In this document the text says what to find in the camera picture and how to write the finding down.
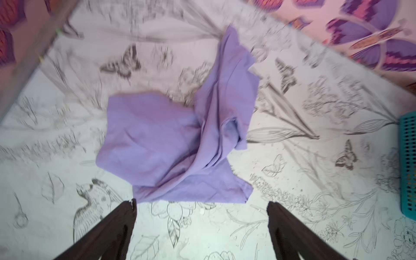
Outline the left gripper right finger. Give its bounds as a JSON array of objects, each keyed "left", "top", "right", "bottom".
[{"left": 266, "top": 201, "right": 346, "bottom": 260}]

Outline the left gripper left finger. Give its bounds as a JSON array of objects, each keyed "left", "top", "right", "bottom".
[{"left": 56, "top": 199, "right": 137, "bottom": 260}]

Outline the lavender purple t-shirt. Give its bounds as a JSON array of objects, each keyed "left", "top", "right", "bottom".
[{"left": 96, "top": 27, "right": 260, "bottom": 203}]

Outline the teal plastic laundry basket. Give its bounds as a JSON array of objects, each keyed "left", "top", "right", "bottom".
[{"left": 399, "top": 112, "right": 416, "bottom": 221}]

